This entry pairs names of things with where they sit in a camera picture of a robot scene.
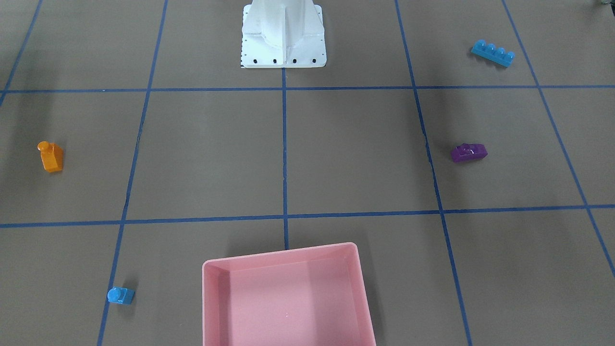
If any purple block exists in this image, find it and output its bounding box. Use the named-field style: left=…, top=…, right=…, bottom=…
left=450, top=144, right=488, bottom=163

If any long blue four-stud block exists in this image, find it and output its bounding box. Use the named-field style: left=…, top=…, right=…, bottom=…
left=470, top=39, right=516, bottom=68

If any small blue block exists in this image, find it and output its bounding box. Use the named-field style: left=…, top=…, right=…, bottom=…
left=106, top=286, right=135, bottom=305

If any orange block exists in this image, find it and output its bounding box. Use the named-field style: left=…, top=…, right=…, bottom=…
left=37, top=141, right=64, bottom=173

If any pink plastic box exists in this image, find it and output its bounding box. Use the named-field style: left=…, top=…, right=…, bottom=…
left=202, top=242, right=377, bottom=346

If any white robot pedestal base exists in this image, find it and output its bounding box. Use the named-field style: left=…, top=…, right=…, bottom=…
left=240, top=0, right=327, bottom=69

